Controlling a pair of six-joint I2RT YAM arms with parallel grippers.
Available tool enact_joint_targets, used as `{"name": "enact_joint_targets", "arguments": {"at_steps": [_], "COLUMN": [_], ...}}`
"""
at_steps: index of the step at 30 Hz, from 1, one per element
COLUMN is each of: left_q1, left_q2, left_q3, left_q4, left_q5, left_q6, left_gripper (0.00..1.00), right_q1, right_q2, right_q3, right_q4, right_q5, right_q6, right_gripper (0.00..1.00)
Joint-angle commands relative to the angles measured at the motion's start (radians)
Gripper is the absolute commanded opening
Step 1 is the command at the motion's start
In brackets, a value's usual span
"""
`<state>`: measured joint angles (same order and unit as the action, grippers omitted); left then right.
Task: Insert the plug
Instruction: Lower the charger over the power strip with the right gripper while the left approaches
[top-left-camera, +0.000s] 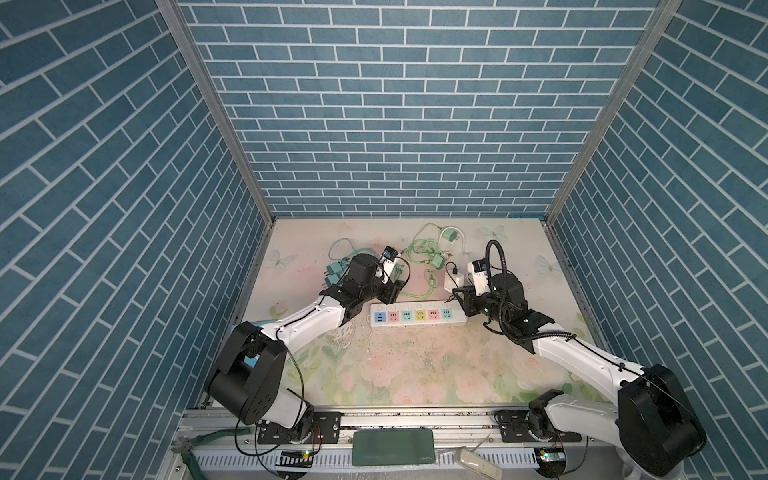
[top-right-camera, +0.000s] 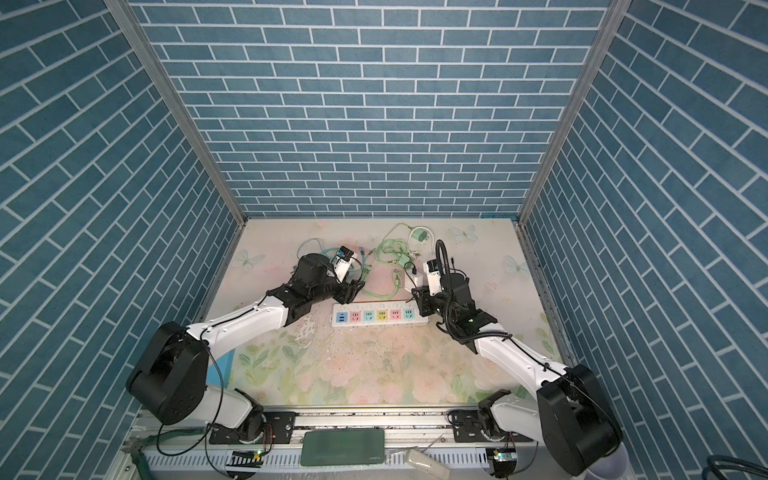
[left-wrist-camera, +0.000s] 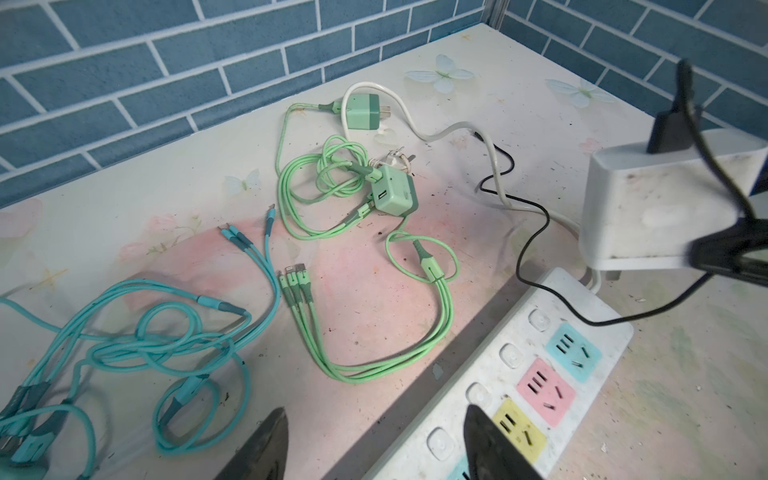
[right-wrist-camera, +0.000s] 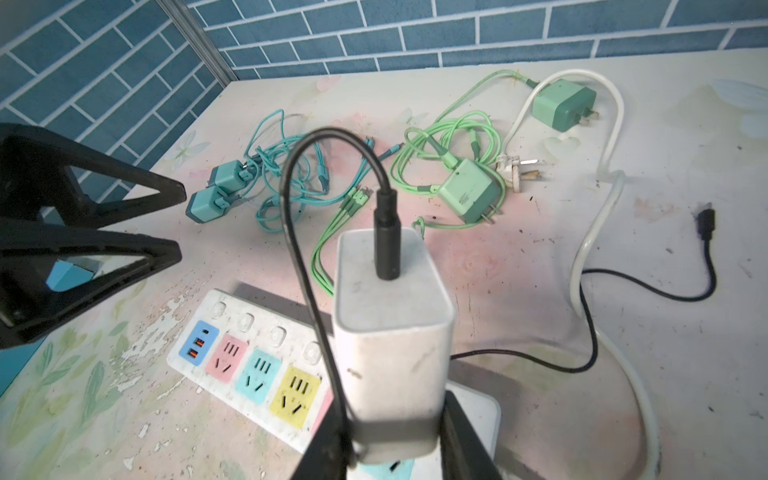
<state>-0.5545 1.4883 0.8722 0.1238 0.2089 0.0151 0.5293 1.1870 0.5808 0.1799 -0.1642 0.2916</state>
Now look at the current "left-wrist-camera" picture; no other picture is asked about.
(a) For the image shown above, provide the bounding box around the teal multi-head cable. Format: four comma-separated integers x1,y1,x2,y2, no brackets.
0,203,283,480

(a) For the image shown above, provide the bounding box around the green charger far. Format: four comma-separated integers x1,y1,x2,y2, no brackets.
345,94,391,131

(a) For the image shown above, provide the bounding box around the black usb cable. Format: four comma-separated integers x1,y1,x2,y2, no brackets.
473,58,757,328

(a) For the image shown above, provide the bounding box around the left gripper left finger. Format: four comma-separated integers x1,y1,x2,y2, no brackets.
215,407,289,480

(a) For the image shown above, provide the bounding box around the white power strip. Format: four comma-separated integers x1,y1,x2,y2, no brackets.
365,268,634,479

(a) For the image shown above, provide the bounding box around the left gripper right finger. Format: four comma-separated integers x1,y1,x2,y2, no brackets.
463,404,543,480

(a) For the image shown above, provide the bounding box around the green charger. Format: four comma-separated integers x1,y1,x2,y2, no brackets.
345,94,391,131
369,165,419,217

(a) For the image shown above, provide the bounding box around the white charger adapter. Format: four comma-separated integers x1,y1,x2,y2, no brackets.
579,142,747,271

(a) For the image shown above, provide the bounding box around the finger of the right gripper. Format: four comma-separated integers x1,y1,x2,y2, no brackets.
687,218,767,287

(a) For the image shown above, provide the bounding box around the green multi-head cable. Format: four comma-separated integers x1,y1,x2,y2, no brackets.
265,101,462,385

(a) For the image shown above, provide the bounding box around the green charger near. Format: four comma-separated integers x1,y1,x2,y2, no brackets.
369,165,419,217

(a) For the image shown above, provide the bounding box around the teal charger lower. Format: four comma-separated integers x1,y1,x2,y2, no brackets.
0,457,47,480

